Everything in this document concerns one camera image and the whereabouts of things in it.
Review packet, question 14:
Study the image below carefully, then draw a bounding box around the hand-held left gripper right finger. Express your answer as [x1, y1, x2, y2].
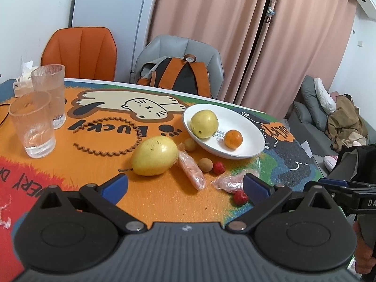
[225, 173, 338, 233]

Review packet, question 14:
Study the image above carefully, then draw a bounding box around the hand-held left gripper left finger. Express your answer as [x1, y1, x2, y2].
[35, 173, 149, 235]

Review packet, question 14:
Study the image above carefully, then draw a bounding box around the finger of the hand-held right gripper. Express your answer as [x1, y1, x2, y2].
[304, 178, 354, 210]

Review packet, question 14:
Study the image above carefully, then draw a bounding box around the large pomelo segment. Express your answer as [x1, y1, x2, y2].
[211, 156, 262, 194]

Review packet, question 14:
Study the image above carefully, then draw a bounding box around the large yellow pear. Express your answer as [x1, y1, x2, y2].
[118, 137, 179, 177]

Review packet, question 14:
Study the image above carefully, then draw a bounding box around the white plate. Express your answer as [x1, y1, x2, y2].
[183, 104, 265, 160]

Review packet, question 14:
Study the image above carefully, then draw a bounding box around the small pomelo segment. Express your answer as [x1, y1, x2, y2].
[177, 151, 206, 190]

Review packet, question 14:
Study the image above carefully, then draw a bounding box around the person's right hand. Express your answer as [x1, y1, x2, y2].
[353, 221, 376, 274]

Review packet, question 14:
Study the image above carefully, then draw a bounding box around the pink slipper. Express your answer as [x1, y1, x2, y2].
[323, 154, 339, 171]

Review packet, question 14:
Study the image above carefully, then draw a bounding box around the black bag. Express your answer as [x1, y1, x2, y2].
[336, 145, 376, 181]

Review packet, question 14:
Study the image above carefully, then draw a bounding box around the mandarin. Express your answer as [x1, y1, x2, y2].
[224, 129, 244, 149]

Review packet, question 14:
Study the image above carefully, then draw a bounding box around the grey sofa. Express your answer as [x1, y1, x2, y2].
[286, 75, 376, 177]

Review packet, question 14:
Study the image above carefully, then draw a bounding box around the brown jacket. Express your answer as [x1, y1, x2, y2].
[325, 94, 369, 150]

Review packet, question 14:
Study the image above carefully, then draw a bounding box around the cartoon printed table mat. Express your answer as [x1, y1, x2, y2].
[0, 78, 349, 274]

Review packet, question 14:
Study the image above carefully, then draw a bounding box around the grey cushion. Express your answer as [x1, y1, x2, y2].
[298, 75, 329, 115]
[292, 101, 315, 124]

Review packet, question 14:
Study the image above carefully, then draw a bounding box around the round yellow pear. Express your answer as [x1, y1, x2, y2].
[190, 110, 219, 139]

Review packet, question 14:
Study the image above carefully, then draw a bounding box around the short clear ribbed cup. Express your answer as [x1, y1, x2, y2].
[9, 90, 57, 159]

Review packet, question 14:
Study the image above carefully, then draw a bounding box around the clear plastic wrap scrap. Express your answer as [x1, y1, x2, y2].
[0, 194, 14, 230]

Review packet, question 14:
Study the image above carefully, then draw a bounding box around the tall clear ribbed cup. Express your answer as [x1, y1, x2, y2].
[31, 64, 67, 130]

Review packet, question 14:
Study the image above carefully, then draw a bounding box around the orange and grey backpack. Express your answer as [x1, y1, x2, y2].
[137, 53, 213, 98]

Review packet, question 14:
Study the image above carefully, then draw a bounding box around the pink curtain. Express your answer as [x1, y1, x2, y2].
[153, 0, 277, 106]
[235, 0, 357, 115]

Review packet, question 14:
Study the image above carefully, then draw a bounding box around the tissue pack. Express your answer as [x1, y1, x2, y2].
[12, 60, 42, 97]

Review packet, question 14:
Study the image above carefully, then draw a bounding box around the orange chair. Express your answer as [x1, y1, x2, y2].
[41, 27, 118, 80]

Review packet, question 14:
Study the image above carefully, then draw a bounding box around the grey chair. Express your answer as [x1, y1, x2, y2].
[133, 35, 225, 99]

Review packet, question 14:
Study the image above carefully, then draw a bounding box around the black cable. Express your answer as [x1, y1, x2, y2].
[0, 100, 16, 127]

